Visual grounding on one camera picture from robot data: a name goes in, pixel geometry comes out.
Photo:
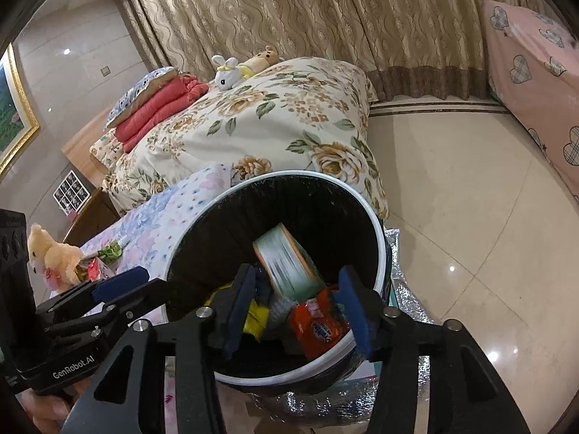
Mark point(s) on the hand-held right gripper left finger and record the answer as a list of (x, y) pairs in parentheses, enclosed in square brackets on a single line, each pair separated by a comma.
[(239, 312)]

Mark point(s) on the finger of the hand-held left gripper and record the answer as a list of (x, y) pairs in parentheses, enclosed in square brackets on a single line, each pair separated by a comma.
[(144, 294), (120, 280)]

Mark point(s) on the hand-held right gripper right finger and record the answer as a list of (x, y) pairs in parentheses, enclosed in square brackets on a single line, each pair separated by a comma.
[(357, 316)]

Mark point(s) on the small red snack packet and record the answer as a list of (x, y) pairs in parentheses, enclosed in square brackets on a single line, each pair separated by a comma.
[(92, 271)]

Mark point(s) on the green snack packet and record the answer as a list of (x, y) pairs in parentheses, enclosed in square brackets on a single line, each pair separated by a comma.
[(111, 252)]

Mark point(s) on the orange snack packet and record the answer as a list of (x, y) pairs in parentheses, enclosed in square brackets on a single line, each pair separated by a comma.
[(316, 325)]

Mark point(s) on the green white paper cup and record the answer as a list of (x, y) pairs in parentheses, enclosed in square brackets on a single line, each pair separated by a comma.
[(285, 262)]

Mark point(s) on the white rimmed trash bin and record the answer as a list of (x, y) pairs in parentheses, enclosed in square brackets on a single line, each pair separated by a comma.
[(226, 217)]

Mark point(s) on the person's left hand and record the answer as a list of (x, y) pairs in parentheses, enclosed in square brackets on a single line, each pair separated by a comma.
[(40, 409)]

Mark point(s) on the beige teddy bear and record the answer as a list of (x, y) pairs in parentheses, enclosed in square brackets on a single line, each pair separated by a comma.
[(49, 253)]

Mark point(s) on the wooden nightstand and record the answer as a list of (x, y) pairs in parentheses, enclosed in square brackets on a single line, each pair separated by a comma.
[(90, 219)]

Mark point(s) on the black white photo collage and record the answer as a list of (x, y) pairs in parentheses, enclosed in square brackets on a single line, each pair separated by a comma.
[(70, 192)]

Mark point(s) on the floral pillow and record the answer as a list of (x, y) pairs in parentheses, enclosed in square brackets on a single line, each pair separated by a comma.
[(106, 147)]

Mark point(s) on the wooden headboard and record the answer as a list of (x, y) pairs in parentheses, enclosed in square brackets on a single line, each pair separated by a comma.
[(86, 140)]

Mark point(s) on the gold framed landscape painting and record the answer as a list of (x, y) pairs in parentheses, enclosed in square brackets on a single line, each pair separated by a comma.
[(13, 113)]

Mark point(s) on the folded red blanket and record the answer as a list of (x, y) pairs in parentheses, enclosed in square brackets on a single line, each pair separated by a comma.
[(158, 108)]

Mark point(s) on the blue patterned pillow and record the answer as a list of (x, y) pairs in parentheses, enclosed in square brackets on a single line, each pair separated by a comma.
[(135, 95)]

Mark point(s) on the bed with floral cover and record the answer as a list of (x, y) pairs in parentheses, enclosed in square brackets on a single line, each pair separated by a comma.
[(271, 122)]

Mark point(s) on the white rabbit plush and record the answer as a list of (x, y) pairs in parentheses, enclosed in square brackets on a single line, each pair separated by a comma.
[(226, 77)]

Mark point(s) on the small yellow bear plush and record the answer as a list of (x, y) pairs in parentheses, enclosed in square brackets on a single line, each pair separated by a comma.
[(260, 61)]

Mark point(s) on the pink heart print cloth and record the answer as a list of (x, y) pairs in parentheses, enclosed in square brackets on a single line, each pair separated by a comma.
[(529, 77)]

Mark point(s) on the beige patterned curtain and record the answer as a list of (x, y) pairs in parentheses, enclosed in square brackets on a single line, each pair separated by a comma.
[(316, 9)]

